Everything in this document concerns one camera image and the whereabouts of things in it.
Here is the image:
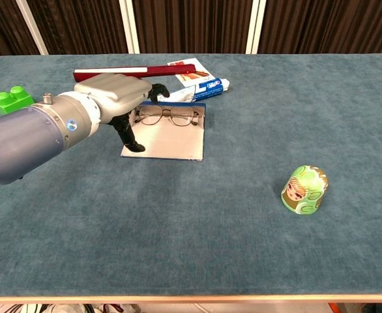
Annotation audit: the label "dark red folded fan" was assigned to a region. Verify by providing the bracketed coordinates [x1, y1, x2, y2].
[72, 63, 197, 83]

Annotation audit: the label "thin metal frame eyeglasses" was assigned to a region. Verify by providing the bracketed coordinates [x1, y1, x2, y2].
[134, 104, 201, 127]

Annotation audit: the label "blue glasses case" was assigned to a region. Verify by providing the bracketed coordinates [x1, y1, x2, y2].
[120, 100, 207, 162]

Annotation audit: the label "green painted nesting doll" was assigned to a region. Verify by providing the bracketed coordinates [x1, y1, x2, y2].
[280, 165, 329, 216]

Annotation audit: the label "blue white toothpaste tube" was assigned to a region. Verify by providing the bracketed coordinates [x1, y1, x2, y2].
[156, 77, 230, 104]

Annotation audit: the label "grey black left robot hand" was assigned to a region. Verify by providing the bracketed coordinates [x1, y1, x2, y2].
[73, 72, 171, 153]

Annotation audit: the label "wooden table edge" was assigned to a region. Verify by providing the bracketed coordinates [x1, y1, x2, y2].
[0, 294, 382, 305]

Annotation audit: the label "dark brown pleated curtain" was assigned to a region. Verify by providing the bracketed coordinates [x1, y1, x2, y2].
[0, 0, 382, 56]

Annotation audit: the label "blue velvet table cloth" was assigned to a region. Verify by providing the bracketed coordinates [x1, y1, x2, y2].
[0, 53, 382, 297]

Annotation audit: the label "green toy building block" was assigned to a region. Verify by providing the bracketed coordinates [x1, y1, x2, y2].
[0, 85, 35, 115]

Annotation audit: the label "white picture card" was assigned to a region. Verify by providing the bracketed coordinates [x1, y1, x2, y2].
[167, 57, 218, 87]

